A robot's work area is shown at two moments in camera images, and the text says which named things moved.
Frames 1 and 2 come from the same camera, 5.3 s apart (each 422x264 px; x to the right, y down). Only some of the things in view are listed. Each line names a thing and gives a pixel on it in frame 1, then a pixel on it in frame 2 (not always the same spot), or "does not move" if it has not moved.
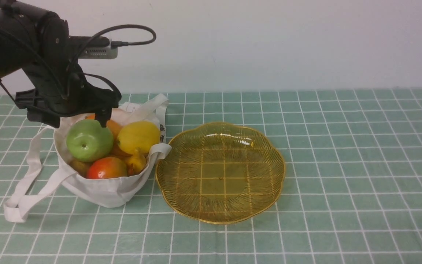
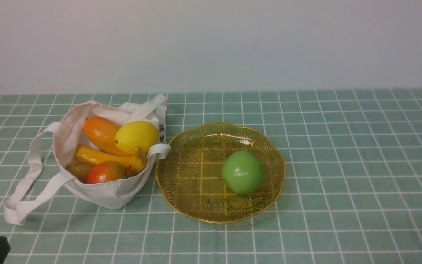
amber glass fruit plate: x=220 y=173 does not move
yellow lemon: x=142 y=135 does not move
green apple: x=87 y=141 -> x=242 y=172
